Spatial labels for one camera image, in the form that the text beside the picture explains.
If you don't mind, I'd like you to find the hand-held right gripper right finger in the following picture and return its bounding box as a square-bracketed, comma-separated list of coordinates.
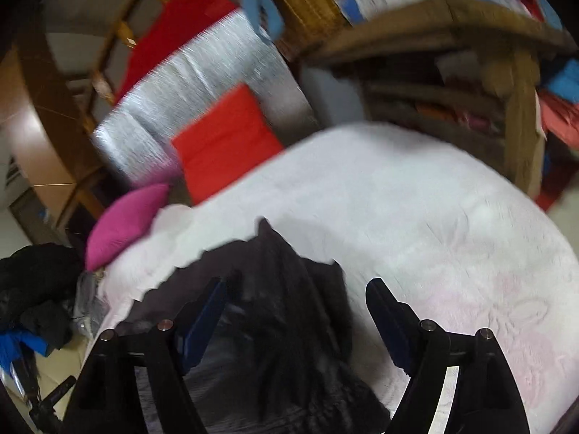
[365, 277, 531, 434]

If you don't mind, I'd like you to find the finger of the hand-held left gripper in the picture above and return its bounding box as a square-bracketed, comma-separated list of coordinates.
[31, 376, 77, 419]

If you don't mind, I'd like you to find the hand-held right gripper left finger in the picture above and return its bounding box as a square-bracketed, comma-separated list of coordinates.
[61, 277, 229, 434]

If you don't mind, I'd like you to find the dark grey jacket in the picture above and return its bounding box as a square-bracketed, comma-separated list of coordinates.
[115, 217, 392, 434]

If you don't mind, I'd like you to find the black fluffy coat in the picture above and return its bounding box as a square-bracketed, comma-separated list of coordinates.
[0, 243, 86, 351]

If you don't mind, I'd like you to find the grey cloth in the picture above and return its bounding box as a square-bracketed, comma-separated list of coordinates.
[72, 271, 109, 340]

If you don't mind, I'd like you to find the white bedspread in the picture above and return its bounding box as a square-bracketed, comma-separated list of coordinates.
[97, 122, 579, 434]

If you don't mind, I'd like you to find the pink cushion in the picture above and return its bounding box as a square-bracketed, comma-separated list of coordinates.
[85, 183, 170, 272]

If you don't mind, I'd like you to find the red cushion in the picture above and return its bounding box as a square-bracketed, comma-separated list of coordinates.
[171, 84, 286, 205]

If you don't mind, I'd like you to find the brown wooden cabinet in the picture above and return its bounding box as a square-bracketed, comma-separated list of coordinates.
[9, 31, 109, 236]

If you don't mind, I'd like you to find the silver foil mat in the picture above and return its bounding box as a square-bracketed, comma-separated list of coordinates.
[92, 9, 320, 188]

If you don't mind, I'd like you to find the wooden shelf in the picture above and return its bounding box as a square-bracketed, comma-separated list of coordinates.
[296, 0, 579, 200]

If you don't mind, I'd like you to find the red cloth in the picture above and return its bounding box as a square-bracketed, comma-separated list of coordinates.
[113, 0, 247, 105]

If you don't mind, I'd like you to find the wicker basket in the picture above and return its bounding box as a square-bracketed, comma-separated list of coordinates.
[267, 0, 358, 61]

